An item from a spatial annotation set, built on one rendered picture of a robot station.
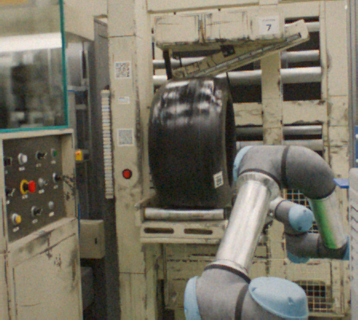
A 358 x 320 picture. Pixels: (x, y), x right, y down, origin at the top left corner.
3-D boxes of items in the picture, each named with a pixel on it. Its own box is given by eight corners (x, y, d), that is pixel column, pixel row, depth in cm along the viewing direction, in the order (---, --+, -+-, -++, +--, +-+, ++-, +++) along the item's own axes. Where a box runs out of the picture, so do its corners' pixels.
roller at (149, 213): (145, 215, 216) (143, 220, 212) (144, 205, 214) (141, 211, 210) (227, 215, 208) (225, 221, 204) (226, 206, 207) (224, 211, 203)
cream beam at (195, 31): (154, 46, 240) (153, 16, 239) (167, 53, 264) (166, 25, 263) (284, 38, 227) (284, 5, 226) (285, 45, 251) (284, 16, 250)
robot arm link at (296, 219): (298, 239, 155) (296, 213, 153) (275, 227, 164) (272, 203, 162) (317, 230, 158) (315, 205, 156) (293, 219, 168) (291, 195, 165)
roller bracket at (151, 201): (134, 227, 208) (133, 203, 208) (159, 209, 247) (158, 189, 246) (142, 227, 207) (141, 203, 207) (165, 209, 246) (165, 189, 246)
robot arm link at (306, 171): (333, 136, 128) (359, 239, 160) (292, 136, 133) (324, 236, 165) (327, 171, 121) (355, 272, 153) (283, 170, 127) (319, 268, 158)
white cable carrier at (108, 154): (105, 198, 223) (101, 90, 221) (109, 196, 228) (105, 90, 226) (115, 198, 222) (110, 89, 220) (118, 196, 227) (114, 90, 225)
